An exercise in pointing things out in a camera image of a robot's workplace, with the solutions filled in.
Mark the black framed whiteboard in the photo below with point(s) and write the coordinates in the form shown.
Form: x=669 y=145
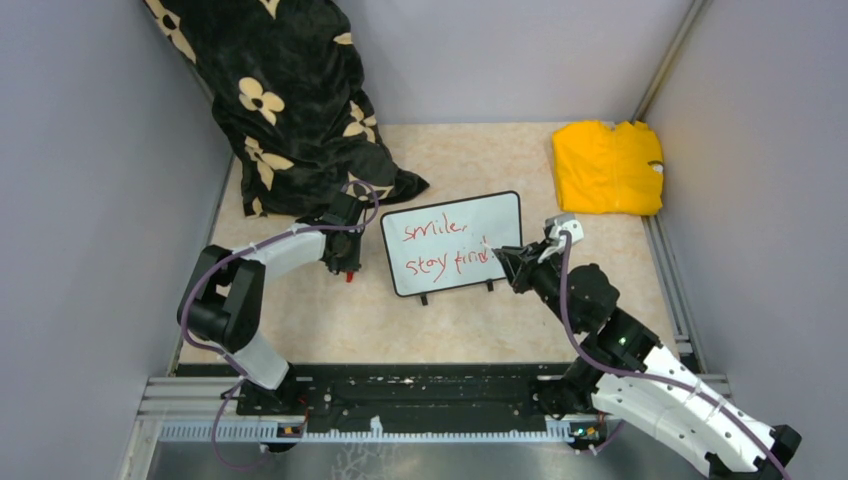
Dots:
x=438 y=247

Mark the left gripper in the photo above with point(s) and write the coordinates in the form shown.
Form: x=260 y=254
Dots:
x=352 y=263

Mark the aluminium side rail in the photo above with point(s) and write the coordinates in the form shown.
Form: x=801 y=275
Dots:
x=686 y=338

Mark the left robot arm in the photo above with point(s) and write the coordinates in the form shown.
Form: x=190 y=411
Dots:
x=220 y=310

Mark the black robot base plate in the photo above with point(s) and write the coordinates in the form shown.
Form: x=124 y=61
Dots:
x=441 y=402

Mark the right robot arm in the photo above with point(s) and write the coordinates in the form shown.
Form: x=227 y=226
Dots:
x=624 y=370

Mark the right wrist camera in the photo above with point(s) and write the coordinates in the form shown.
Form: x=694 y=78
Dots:
x=560 y=231

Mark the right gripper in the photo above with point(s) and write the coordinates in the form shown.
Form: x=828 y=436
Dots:
x=511 y=258

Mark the black floral blanket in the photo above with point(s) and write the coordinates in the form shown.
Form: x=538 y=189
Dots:
x=287 y=84

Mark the yellow folded cloth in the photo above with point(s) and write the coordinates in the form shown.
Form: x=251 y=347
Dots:
x=608 y=169

